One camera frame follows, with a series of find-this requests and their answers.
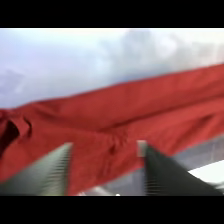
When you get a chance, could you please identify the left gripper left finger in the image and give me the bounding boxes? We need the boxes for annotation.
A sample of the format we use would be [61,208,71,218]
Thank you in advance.
[0,142,74,197]

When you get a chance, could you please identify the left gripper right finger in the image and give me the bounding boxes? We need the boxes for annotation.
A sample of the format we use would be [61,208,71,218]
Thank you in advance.
[136,139,224,197]

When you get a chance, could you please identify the red shirt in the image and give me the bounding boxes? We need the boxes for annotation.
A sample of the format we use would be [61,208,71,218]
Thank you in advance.
[0,62,224,197]

